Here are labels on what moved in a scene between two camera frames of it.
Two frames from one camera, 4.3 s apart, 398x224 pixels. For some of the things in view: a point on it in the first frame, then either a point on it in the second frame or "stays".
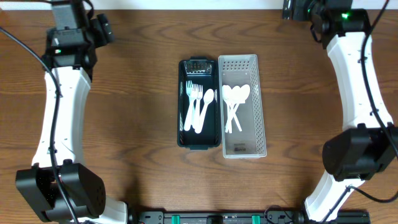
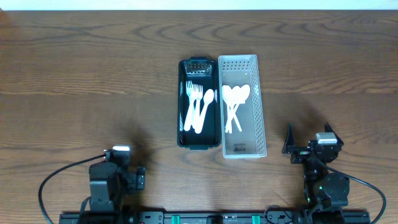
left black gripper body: x=68 y=38 to x=138 y=180
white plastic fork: x=200 y=92 stays
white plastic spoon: x=236 y=95 stays
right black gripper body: x=301 y=11 to x=305 y=152
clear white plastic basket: x=250 y=142 stays
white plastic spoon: x=227 y=95 stays
